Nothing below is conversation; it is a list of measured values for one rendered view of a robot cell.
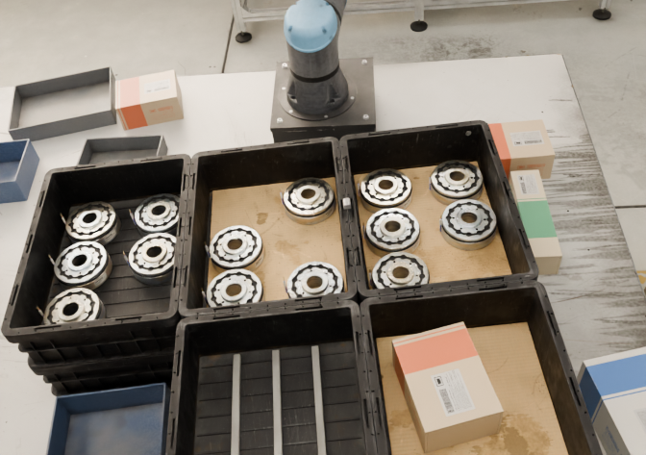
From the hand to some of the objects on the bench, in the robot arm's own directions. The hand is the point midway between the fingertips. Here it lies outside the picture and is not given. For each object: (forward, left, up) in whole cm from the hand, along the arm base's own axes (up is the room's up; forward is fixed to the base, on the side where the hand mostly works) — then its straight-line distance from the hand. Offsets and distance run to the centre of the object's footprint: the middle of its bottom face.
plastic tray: (-46, +90, -41) cm, 108 cm away
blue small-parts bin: (-48, +123, -42) cm, 138 cm away
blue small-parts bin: (-106, +63, -38) cm, 130 cm away
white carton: (-88, -25, -37) cm, 99 cm away
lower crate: (-77, +71, -39) cm, 112 cm away
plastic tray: (-19, +116, -42) cm, 125 cm away
